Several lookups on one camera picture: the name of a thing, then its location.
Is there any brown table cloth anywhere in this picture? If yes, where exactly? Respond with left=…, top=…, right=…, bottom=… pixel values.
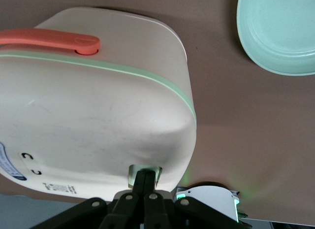
left=0, top=0, right=315, bottom=221

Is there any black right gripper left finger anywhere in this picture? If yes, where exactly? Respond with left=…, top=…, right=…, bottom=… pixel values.
left=29, top=170, right=148, bottom=229

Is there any cream lunch box container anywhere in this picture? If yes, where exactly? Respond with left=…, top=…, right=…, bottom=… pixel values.
left=0, top=6, right=198, bottom=203

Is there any light green plate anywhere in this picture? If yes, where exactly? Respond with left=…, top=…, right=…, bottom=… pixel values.
left=236, top=0, right=315, bottom=76

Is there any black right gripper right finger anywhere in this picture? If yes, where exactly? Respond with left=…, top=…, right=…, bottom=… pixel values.
left=146, top=170, right=250, bottom=229

